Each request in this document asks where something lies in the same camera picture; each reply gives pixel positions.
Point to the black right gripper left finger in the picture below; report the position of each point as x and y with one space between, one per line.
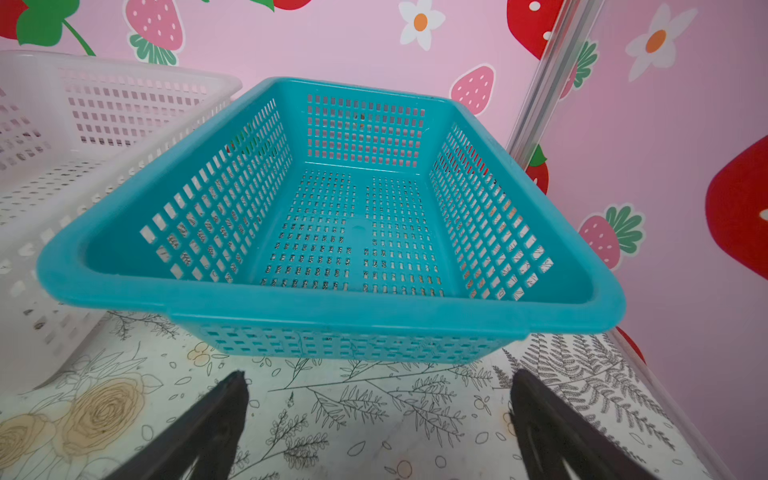
201 443

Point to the white plastic basket middle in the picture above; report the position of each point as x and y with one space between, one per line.
74 129

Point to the aluminium frame post right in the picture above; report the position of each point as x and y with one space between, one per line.
562 45

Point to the teal plastic basket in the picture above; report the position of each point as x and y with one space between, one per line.
318 220

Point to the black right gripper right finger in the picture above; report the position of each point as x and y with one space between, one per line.
558 443

